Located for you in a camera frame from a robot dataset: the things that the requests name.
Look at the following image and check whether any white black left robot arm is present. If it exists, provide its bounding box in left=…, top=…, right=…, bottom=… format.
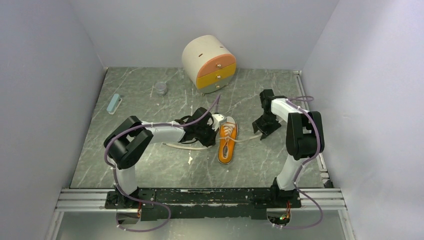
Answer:
left=103, top=107, right=226, bottom=208

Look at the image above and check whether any small clear round jar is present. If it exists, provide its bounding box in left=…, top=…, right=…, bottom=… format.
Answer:
left=154, top=82, right=168, bottom=96

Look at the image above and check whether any orange canvas sneaker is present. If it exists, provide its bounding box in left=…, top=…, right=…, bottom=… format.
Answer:
left=218, top=116, right=238, bottom=165

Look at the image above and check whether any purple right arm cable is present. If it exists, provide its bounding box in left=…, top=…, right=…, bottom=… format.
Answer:
left=271, top=96, right=324, bottom=230

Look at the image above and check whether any round cream drawer cabinet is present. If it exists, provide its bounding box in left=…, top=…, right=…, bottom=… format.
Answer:
left=181, top=35, right=237, bottom=95

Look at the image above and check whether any light blue eraser block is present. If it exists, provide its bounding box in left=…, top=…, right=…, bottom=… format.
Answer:
left=106, top=93, right=123, bottom=115

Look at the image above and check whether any aluminium rail frame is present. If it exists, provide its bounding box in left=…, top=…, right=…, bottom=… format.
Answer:
left=44, top=70, right=357, bottom=240

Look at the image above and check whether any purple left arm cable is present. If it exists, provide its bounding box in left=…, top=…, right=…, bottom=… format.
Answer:
left=104, top=94, right=172, bottom=233

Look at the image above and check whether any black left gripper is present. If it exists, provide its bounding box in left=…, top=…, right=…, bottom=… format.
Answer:
left=195, top=121, right=219, bottom=147

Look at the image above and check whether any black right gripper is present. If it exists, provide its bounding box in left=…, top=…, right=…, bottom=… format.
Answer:
left=252, top=112, right=281, bottom=140

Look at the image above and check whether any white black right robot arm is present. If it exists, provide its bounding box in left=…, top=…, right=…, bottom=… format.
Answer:
left=252, top=89, right=325, bottom=207

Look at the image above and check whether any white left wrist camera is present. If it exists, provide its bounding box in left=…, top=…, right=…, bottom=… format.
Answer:
left=211, top=113, right=227, bottom=131

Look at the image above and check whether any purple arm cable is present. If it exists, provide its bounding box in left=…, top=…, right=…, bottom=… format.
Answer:
left=271, top=96, right=324, bottom=230
left=104, top=94, right=172, bottom=233

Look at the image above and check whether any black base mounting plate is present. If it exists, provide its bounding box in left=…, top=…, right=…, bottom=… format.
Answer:
left=104, top=185, right=302, bottom=221

